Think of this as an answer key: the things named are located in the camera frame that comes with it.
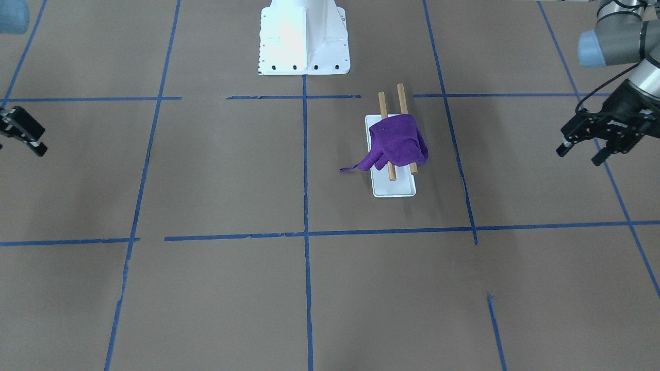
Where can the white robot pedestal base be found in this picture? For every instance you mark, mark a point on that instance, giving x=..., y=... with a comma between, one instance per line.
x=303, y=38

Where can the white towel rack base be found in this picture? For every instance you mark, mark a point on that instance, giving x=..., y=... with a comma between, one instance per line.
x=382, y=186

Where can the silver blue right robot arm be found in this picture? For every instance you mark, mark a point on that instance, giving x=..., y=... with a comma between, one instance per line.
x=15, y=19

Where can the wooden rack rod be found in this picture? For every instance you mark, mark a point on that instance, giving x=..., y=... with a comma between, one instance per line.
x=384, y=114
x=404, y=110

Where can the wooden rack rod far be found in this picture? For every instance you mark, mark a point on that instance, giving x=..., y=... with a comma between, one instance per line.
x=404, y=110

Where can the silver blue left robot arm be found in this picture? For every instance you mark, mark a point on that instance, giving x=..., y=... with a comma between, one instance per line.
x=621, y=36

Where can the purple towel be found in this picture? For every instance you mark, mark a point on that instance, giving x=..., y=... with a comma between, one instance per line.
x=396, y=139

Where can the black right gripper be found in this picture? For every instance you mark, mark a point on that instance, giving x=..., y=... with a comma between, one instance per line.
x=19, y=127

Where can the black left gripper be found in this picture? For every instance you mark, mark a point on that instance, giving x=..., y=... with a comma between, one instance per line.
x=623, y=104

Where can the wooden rack rod near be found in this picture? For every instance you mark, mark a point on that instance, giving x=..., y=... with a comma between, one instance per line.
x=384, y=114

